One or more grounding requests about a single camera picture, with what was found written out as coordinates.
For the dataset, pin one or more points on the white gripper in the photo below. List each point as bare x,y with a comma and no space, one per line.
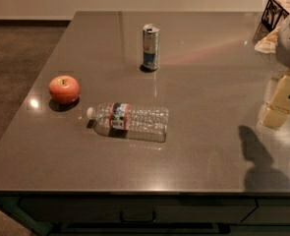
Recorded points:
279,110

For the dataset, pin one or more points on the silver blue Red Bull can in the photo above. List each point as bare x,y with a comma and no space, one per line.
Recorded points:
151,44

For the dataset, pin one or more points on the snack bag by rack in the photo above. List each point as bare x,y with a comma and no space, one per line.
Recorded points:
268,44

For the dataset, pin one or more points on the clear plastic water bottle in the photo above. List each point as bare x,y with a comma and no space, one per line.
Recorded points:
129,121

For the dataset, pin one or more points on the red apple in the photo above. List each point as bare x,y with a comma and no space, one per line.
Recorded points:
64,89

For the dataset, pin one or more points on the black wire rack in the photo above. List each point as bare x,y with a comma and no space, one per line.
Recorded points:
275,12

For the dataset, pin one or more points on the black drawer handle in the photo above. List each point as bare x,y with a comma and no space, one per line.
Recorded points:
136,216

